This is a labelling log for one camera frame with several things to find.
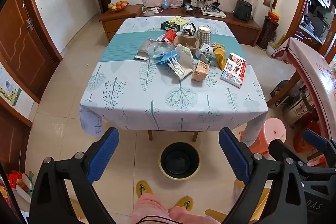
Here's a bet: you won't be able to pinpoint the yellow plastic chair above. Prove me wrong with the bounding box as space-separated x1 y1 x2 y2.
205 179 271 224

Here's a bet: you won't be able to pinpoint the black bin with yellow rim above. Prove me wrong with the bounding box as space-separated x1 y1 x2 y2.
159 142 201 181

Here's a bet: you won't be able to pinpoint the fruit bowl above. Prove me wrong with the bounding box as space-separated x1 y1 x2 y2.
108 1 129 13

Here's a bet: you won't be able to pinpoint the red white chocolate box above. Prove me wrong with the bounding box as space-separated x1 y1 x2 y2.
220 52 247 88

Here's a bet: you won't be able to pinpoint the dark grey air fryer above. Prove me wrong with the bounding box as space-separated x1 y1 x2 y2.
234 0 252 20

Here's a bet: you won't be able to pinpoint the yellow embroidered slipper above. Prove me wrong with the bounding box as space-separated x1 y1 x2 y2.
136 180 153 199
175 196 194 212

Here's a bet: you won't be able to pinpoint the printed cardboard box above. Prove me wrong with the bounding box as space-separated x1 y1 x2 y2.
283 103 314 128

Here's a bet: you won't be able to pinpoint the red snack packet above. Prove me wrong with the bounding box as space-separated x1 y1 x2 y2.
165 29 177 43

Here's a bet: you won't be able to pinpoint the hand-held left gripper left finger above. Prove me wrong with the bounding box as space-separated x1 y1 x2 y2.
29 127 120 224

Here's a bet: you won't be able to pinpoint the brown paper bowl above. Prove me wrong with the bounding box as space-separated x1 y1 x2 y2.
173 34 200 54

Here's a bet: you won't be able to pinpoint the teal striped table runner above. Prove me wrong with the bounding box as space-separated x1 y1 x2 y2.
100 30 247 63

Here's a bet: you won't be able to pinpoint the wall poster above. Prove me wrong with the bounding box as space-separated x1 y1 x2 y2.
0 63 23 107

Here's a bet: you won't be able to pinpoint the person's leg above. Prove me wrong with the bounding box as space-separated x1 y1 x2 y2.
168 204 218 224
130 193 171 224

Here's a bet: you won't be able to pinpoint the dark patterned tall vase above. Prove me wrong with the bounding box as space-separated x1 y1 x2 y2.
256 16 279 50

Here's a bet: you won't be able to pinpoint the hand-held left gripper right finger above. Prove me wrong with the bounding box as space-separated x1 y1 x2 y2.
219 127 306 224

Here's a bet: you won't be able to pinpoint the person's left leg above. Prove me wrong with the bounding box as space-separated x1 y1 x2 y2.
130 193 171 224

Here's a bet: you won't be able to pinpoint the wooden television cabinet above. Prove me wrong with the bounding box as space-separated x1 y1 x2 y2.
99 4 262 47

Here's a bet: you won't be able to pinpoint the foil wrapper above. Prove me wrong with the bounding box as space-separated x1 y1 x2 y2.
183 22 197 36

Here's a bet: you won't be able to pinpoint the wooden table base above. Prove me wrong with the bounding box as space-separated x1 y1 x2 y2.
147 130 198 142

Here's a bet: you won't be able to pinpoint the brown drink carton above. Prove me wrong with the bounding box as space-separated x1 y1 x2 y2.
191 61 210 82

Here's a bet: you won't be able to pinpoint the pink plastic stool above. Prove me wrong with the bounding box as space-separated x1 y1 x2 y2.
239 118 286 155

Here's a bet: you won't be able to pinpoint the person's right leg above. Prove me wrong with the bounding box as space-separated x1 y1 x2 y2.
168 204 218 224

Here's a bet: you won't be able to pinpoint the wooden side cabinet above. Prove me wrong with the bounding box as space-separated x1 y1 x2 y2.
0 102 33 164

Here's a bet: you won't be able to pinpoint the round table with pink cloth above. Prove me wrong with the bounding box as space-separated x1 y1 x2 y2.
271 36 336 139

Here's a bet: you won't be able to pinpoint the yellow snack bag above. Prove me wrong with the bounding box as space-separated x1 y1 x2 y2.
211 42 227 70

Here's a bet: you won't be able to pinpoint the orange plastic stool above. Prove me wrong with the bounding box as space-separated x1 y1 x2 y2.
293 120 322 152

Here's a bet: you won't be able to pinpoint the wooden door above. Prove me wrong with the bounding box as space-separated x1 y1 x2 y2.
0 0 63 104

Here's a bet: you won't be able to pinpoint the white cloth bag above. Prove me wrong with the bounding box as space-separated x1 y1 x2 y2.
167 59 193 80

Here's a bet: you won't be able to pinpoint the black cable bundle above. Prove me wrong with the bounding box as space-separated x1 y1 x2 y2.
181 0 221 16

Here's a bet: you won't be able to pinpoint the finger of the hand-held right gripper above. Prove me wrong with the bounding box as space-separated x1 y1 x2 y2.
268 139 302 165
302 129 336 168

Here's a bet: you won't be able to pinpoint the white set-top box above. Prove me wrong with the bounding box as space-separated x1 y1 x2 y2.
202 10 227 18

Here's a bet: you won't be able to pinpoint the checked paper cup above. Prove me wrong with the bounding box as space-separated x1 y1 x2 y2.
197 26 212 45

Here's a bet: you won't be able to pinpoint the colourful snack packets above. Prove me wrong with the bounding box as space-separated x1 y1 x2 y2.
5 170 34 205

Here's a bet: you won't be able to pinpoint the green cardboard box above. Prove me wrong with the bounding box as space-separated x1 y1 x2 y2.
161 16 188 32

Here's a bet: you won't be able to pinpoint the clear plastic container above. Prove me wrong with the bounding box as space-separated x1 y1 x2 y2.
147 40 174 59

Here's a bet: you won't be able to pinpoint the cream paper bag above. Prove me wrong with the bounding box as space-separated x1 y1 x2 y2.
175 43 195 69

